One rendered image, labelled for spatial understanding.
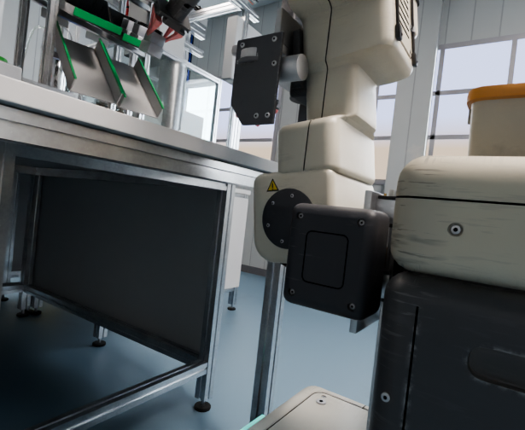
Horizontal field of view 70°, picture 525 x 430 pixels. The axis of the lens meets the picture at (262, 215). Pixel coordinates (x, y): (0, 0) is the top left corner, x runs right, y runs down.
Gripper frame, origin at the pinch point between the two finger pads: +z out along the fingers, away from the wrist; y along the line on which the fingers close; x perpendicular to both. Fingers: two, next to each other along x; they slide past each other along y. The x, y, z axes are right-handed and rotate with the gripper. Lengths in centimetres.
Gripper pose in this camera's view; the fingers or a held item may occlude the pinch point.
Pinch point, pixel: (155, 36)
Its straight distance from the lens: 121.9
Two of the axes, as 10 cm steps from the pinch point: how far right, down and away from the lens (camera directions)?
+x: 2.1, 8.9, -4.1
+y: -6.7, -1.8, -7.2
